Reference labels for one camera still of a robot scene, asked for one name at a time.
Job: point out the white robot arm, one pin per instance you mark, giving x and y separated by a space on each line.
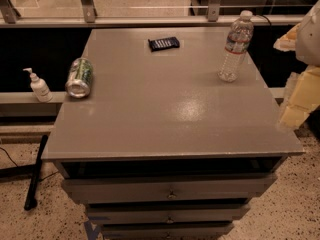
308 38

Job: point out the green aluminium soda can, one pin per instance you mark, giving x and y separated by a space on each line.
80 78

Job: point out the white pump lotion bottle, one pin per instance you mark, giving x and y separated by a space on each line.
39 87

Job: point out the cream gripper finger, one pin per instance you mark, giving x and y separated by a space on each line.
287 42
301 98

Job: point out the metal window railing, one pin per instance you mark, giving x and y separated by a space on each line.
107 13

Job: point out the clear plastic water bottle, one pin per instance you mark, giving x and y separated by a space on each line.
236 46

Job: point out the grey drawer cabinet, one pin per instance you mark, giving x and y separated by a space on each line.
163 148

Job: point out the black floor stand leg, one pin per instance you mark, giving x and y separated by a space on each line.
31 201

